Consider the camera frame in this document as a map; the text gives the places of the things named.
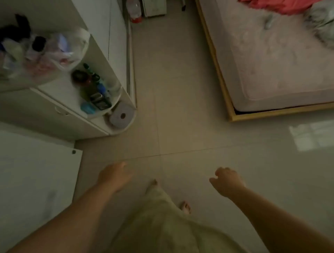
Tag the person's left forearm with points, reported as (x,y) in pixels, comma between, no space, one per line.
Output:
(65,221)

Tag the person's light green dress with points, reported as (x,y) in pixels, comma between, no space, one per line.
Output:
(167,226)

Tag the blue capped bottle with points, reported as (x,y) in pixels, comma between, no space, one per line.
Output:
(103,90)

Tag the person's left foot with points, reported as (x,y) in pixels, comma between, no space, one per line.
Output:
(154,183)

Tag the white door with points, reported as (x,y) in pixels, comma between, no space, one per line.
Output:
(34,187)

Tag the person's foot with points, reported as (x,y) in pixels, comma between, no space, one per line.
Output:
(185,207)
(154,183)

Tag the white toilet paper roll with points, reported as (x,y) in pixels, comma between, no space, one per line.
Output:
(121,115)

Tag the wooden bed frame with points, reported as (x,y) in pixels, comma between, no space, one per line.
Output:
(234,104)

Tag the person's right thumb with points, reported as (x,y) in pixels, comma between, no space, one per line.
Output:
(214,182)

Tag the pink mattress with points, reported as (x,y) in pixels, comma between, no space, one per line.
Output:
(274,60)

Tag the clear plastic bag of items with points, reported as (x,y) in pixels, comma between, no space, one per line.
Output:
(39,56)

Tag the red blanket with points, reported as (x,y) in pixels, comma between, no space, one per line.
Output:
(279,5)

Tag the white corner shelf cabinet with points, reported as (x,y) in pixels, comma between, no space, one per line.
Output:
(86,78)

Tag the dark rectangular box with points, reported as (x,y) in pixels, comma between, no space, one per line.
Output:
(100,101)

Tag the person's left fingers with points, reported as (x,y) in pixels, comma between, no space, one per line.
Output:
(124,168)

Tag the person's right foot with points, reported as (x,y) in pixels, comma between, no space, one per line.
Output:
(185,207)

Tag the dark green bottle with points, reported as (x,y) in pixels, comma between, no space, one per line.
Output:
(91,83)

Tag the person's left hand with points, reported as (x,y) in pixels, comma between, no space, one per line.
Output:
(114,175)

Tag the white small cabinet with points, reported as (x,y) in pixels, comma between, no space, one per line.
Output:
(154,7)

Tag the dark round jar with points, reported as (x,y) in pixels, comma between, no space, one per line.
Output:
(79,77)

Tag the clear bottle with red base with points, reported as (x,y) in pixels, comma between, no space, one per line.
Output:
(134,11)

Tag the blue small container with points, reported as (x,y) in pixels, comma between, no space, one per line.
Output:
(88,107)

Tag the person's right hand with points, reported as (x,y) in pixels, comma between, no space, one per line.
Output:
(227,182)

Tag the person's right forearm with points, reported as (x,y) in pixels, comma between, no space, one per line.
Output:
(276,221)

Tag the black object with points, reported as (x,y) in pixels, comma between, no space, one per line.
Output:
(17,30)

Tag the grey patterned cloth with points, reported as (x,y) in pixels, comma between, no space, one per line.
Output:
(321,22)

